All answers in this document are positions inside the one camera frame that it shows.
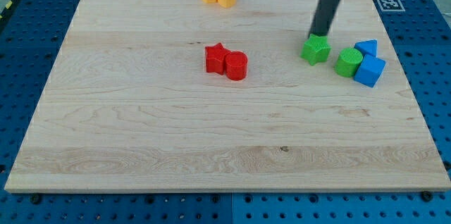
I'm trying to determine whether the black bolt front left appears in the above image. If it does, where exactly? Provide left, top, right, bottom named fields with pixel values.
left=30, top=194, right=42, bottom=205

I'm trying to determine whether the white fiducial marker tag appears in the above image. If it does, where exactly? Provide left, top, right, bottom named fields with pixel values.
left=376, top=0, right=405, bottom=12

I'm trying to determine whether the red star block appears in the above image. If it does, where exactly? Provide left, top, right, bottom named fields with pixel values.
left=204, top=43, right=230, bottom=75

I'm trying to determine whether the green star block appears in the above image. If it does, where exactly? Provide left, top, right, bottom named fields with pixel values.
left=300, top=34, right=331, bottom=66

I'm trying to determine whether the wooden board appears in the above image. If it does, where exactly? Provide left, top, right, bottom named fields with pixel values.
left=5, top=0, right=450, bottom=193

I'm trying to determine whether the blue cube block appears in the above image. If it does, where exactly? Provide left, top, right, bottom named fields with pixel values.
left=354, top=55, right=386, bottom=87

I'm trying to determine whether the blue triangle block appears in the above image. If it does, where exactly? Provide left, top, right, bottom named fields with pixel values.
left=354, top=39, right=378, bottom=57

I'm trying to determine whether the black bolt front right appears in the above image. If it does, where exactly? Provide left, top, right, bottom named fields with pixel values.
left=421, top=191, right=433, bottom=202

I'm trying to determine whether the green cylinder block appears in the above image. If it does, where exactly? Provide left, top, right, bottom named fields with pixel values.
left=334, top=47, right=364, bottom=77

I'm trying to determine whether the black bolt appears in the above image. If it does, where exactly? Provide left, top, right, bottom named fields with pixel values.
left=30, top=194, right=42, bottom=205
left=421, top=191, right=433, bottom=202

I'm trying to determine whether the red cylinder block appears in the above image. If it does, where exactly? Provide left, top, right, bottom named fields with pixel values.
left=225, top=51, right=248, bottom=80

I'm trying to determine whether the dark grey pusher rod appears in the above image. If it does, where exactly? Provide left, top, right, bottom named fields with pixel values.
left=309, top=0, right=340, bottom=37

